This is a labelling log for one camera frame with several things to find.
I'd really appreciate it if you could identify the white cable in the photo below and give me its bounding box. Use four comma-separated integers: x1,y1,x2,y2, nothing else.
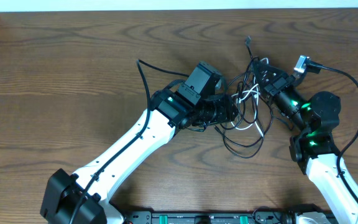
228,57,270,138

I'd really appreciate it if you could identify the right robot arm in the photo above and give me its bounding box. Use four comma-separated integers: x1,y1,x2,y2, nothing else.
251,55,358,223

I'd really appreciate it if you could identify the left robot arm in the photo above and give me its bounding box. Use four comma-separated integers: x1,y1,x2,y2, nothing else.
40,61,237,223

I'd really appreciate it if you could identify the left camera black cable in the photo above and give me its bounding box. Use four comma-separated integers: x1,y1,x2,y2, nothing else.
68,58,191,224

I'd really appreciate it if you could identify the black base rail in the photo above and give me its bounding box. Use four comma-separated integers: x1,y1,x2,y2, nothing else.
122,203,338,224

